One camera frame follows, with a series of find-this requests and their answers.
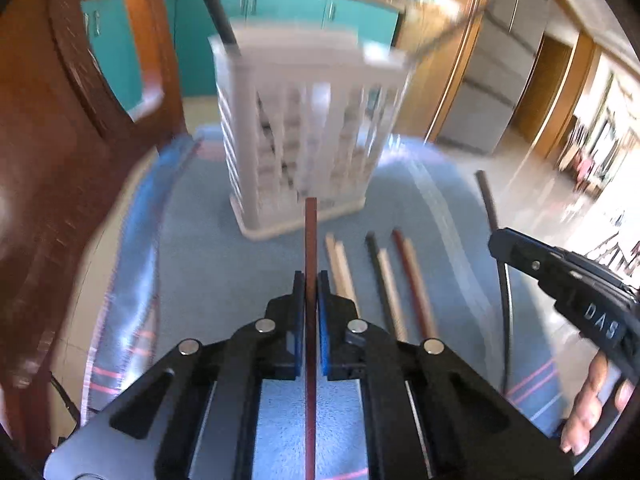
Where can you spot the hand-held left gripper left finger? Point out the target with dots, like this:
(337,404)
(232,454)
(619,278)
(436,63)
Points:
(298,327)

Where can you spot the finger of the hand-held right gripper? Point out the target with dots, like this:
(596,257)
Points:
(525,257)

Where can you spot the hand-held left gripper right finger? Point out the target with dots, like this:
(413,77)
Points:
(324,330)

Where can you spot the dark brown chopstick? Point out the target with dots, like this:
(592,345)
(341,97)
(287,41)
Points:
(487,200)

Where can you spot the white slotted utensil basket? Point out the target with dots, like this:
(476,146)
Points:
(246,110)

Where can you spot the person's right hand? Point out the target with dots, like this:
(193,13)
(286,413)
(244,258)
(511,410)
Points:
(582,410)

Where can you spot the light wooden chopstick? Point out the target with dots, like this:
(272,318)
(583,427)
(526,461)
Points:
(391,290)
(346,275)
(332,260)

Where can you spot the blue striped table cloth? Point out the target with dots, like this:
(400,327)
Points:
(210,270)

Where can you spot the tan chopstick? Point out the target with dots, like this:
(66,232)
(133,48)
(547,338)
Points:
(421,285)

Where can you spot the wooden doorway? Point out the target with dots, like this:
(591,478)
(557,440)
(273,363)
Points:
(542,90)

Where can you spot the wooden framed glass sliding door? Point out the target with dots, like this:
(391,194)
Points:
(450,85)

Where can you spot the silver refrigerator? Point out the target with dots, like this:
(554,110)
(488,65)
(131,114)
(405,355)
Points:
(500,60)

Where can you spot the grey chopstick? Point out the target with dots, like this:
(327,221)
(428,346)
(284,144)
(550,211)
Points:
(450,30)

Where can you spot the carved wooden chair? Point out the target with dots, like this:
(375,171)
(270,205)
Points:
(50,185)

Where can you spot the teal base kitchen cabinets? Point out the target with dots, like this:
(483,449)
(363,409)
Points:
(200,50)

